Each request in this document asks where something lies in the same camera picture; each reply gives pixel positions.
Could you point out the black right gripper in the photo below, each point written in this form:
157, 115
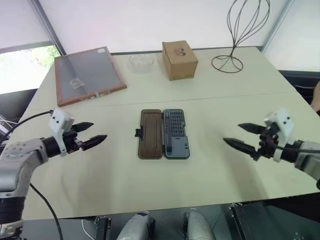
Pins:
266, 147

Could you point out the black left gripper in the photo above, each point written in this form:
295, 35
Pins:
70, 141

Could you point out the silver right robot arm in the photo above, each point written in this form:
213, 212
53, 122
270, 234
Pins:
307, 160

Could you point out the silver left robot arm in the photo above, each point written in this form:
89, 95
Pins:
17, 155

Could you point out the screwdriver bit case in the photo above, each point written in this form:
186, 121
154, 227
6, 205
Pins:
150, 135

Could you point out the small clear plastic piece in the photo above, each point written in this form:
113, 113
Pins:
76, 83

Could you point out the wooden framed mesh board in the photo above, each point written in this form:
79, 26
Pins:
87, 72

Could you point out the dark side table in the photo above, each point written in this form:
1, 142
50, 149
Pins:
300, 80
15, 102

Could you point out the clear plastic bowl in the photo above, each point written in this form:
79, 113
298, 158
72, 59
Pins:
141, 63

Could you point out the black equipment case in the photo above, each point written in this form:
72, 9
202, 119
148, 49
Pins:
270, 222

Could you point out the brown cardboard box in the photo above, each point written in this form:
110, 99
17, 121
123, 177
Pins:
180, 65

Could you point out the grey rounded robot leg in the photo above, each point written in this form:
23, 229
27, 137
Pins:
197, 225
136, 226

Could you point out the white roller window blind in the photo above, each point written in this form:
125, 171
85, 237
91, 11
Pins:
20, 22

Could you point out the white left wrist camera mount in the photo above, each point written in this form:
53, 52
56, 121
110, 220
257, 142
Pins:
58, 120

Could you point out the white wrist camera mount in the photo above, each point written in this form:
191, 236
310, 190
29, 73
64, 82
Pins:
58, 120
282, 120

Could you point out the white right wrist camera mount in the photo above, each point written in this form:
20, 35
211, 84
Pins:
282, 120

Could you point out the black metal bracket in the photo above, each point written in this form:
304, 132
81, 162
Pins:
103, 228

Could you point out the dark window frame post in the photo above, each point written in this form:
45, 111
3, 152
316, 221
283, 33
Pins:
51, 30

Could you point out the white corner post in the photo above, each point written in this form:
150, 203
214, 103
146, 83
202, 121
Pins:
277, 25

